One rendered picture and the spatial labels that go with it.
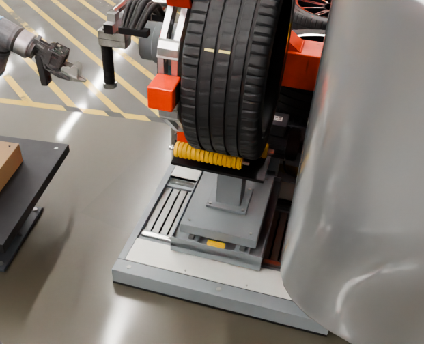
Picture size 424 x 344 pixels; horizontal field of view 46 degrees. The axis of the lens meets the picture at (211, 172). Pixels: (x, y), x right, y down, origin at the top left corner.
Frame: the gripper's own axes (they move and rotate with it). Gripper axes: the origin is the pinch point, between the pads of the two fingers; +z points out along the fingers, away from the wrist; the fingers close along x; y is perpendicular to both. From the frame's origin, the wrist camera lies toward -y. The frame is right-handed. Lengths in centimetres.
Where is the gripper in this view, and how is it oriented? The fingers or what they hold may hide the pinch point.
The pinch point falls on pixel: (82, 80)
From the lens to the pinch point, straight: 189.0
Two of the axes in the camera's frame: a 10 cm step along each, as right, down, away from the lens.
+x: 1.8, -6.0, 7.8
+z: 8.7, 4.7, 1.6
